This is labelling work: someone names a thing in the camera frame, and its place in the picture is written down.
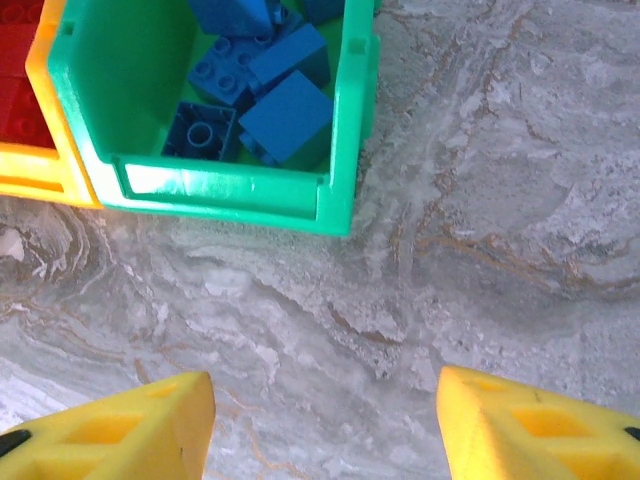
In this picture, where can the yellow plastic bin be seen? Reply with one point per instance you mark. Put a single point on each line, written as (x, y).
(35, 170)

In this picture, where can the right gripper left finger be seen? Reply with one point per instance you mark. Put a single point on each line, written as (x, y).
(125, 440)

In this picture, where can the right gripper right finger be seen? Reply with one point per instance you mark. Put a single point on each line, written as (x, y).
(525, 440)

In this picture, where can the red lego brick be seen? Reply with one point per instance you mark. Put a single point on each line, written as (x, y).
(20, 115)
(20, 7)
(15, 47)

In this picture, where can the green plastic bin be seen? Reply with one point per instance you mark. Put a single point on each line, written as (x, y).
(140, 75)

